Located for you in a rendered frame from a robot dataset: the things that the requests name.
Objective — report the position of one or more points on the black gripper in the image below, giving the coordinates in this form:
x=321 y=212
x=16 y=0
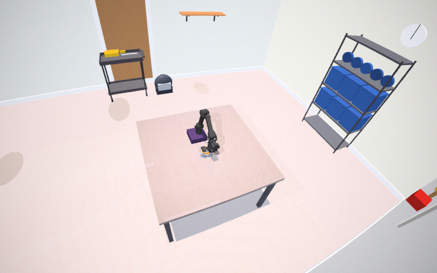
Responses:
x=204 y=149

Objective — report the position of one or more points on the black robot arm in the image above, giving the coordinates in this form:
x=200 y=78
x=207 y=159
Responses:
x=204 y=114

